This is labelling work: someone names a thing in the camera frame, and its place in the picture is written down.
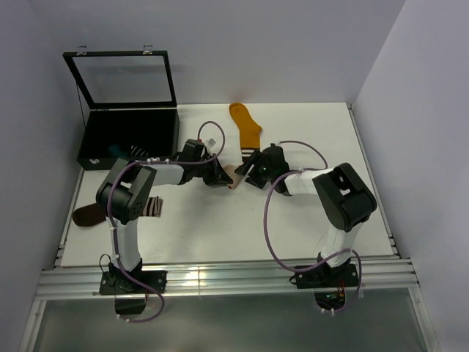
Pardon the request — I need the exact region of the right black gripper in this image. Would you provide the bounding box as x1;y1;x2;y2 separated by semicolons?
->
234;150;275;190

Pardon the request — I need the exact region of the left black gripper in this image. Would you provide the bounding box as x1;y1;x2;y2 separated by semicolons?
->
193;154;232;187

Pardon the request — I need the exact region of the beige red reindeer sock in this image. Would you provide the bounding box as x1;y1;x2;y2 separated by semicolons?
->
224;164;244;190

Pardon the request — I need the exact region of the black white striped ankle sock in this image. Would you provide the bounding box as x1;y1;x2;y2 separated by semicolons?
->
129;145;149;158

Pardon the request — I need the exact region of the teal sock with red heel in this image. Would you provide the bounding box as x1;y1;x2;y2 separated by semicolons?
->
108;144;129;158

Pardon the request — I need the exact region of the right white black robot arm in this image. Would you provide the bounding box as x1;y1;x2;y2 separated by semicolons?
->
234;144;377;290

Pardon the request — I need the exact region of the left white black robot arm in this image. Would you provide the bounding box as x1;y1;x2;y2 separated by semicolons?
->
96;139;233;296

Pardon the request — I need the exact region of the mustard yellow striped sock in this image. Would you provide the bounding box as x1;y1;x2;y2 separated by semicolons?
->
229;103;262;162

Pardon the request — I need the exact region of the black glass-lid display box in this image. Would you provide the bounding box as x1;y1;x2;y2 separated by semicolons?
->
62;45;180;171

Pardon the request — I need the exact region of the brown pink striped sock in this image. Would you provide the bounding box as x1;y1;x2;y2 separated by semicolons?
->
72;197;163;227

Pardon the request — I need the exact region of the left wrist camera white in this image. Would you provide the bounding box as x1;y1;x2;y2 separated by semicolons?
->
204;138;216;149

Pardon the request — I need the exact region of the aluminium mounting rail frame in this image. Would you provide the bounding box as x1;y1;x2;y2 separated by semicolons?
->
18;104;440;352

